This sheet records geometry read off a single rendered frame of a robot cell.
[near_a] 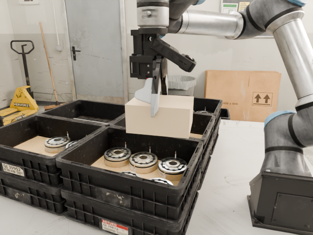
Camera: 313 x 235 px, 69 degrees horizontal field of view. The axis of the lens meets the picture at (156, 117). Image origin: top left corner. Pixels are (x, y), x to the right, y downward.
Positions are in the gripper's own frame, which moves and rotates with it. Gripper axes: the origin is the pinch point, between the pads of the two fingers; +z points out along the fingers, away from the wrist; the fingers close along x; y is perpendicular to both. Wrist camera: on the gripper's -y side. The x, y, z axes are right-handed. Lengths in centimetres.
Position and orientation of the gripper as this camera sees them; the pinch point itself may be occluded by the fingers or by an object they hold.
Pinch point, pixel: (161, 108)
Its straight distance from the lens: 61.0
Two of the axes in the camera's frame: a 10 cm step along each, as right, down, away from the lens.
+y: -9.8, -0.7, 2.1
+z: 0.1, 9.4, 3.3
